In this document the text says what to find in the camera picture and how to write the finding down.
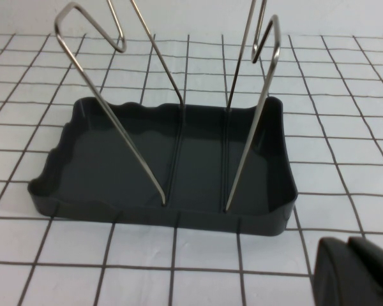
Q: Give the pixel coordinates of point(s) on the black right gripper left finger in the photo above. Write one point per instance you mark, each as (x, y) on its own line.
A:
(338, 277)

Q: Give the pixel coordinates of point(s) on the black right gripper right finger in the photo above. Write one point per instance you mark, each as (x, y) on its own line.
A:
(376, 258)

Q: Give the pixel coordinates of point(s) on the white black-checked tablecloth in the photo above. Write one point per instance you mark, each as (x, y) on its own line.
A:
(83, 255)

